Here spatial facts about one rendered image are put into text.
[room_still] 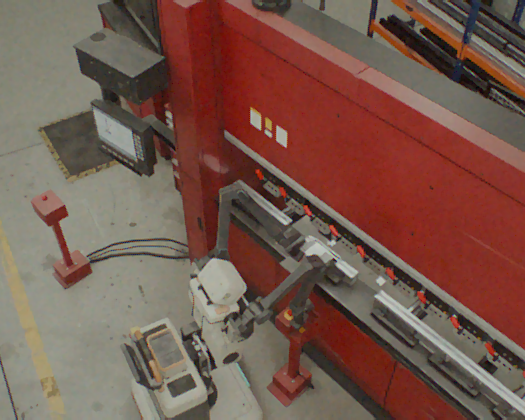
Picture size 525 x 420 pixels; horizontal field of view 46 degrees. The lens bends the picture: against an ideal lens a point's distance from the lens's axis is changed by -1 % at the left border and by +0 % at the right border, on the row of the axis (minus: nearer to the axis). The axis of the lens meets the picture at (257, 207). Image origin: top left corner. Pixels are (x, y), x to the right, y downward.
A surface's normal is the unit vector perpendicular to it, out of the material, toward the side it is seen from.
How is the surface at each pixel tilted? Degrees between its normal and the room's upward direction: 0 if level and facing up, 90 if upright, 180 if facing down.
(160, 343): 0
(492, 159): 90
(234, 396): 0
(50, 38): 0
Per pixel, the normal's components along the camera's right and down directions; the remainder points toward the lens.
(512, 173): -0.74, 0.49
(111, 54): 0.00, -0.68
